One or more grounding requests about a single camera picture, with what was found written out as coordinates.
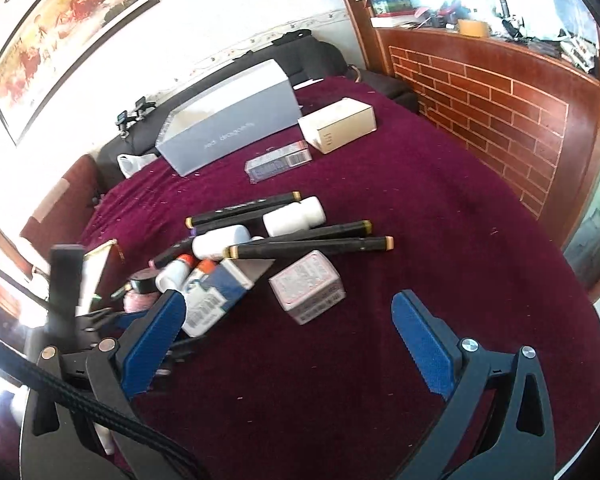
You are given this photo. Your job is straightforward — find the white glue carton orange top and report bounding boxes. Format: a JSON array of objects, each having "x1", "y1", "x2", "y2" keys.
[{"x1": 186, "y1": 259, "x2": 220, "y2": 295}]

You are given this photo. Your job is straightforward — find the glue bottle orange cap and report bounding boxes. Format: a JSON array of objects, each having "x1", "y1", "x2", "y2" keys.
[{"x1": 155, "y1": 254, "x2": 197, "y2": 293}]

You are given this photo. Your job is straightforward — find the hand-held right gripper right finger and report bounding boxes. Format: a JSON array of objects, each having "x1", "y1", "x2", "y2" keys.
[{"x1": 391, "y1": 289, "x2": 558, "y2": 461}]

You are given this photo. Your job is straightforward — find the black marker olive caps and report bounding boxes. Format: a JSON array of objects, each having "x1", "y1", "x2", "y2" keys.
[{"x1": 260, "y1": 220, "x2": 372, "y2": 242}]

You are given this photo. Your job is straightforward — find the open grey cardboard box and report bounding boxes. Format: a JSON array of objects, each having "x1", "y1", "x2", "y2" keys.
[{"x1": 155, "y1": 59, "x2": 303, "y2": 177}]

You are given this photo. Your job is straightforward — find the black marker pink cap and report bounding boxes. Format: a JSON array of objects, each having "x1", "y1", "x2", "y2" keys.
[{"x1": 149, "y1": 237, "x2": 197, "y2": 269}]

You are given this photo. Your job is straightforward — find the pile of shelf clutter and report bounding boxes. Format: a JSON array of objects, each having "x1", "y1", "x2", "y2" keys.
[{"x1": 415, "y1": 0, "x2": 600, "y2": 75}]

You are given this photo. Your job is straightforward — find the pink grey carton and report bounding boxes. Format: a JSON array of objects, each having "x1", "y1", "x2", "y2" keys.
[{"x1": 244, "y1": 140, "x2": 313, "y2": 184}]

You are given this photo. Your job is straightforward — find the small white box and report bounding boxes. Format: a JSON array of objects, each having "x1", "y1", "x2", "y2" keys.
[{"x1": 297, "y1": 97, "x2": 377, "y2": 155}]

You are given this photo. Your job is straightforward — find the blue white box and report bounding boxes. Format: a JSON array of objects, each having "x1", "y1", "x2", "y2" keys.
[{"x1": 182, "y1": 261, "x2": 256, "y2": 339}]

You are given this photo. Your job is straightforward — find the black braided cable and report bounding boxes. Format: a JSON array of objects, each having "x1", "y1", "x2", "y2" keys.
[{"x1": 0, "y1": 327, "x2": 208, "y2": 480}]

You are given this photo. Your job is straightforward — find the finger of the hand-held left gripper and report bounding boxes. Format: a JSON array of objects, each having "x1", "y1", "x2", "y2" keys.
[
  {"x1": 77, "y1": 305, "x2": 153, "y2": 333},
  {"x1": 152, "y1": 337, "x2": 201, "y2": 378}
]

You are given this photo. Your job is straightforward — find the black sofa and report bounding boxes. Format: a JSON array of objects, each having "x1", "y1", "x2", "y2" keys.
[{"x1": 97, "y1": 30, "x2": 421, "y2": 196}]

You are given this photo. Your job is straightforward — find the bamboo print glass panel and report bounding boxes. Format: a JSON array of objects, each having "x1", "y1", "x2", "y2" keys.
[{"x1": 562, "y1": 180, "x2": 600, "y2": 291}]

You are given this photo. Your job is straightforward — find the brick pattern wooden cabinet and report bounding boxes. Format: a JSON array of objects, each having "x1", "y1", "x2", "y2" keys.
[{"x1": 330, "y1": 0, "x2": 600, "y2": 261}]

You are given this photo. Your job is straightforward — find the maroon armchair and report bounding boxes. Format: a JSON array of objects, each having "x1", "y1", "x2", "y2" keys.
[{"x1": 20, "y1": 154, "x2": 101, "y2": 261}]

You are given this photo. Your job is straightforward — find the pink fluffy ball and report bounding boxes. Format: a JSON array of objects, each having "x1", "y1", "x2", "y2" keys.
[{"x1": 124, "y1": 290, "x2": 157, "y2": 314}]

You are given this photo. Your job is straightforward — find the framed wall painting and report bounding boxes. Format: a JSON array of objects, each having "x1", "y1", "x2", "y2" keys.
[{"x1": 0, "y1": 0, "x2": 161, "y2": 146}]

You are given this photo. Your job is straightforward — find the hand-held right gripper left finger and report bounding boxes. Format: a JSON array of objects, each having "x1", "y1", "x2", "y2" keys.
[{"x1": 30, "y1": 290, "x2": 187, "y2": 461}]

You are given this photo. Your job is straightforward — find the gold-edged box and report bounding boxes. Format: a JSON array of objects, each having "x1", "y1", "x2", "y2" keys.
[{"x1": 77, "y1": 239, "x2": 126, "y2": 313}]

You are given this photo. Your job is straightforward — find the black marker yellow caps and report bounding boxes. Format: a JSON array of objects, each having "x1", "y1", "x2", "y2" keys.
[{"x1": 186, "y1": 191, "x2": 302, "y2": 227}]

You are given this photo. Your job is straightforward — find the maroon tablecloth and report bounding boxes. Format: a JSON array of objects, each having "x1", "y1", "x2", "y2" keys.
[{"x1": 77, "y1": 75, "x2": 600, "y2": 480}]

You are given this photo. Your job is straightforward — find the pink box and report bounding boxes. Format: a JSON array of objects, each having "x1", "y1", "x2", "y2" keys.
[{"x1": 269, "y1": 250, "x2": 346, "y2": 326}]

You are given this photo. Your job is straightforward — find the black tape roll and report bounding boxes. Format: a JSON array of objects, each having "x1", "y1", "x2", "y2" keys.
[{"x1": 129, "y1": 269, "x2": 162, "y2": 297}]

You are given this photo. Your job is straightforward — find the white plastic bag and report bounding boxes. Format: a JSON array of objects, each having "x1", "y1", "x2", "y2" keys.
[{"x1": 117, "y1": 152, "x2": 159, "y2": 178}]

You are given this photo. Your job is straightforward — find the black marker orange caps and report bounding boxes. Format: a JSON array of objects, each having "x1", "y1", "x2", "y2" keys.
[{"x1": 223, "y1": 236, "x2": 395, "y2": 261}]

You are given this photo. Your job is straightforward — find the white pill bottle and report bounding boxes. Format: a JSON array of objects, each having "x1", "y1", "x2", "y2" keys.
[
  {"x1": 192, "y1": 225, "x2": 251, "y2": 261},
  {"x1": 263, "y1": 196, "x2": 327, "y2": 237}
]

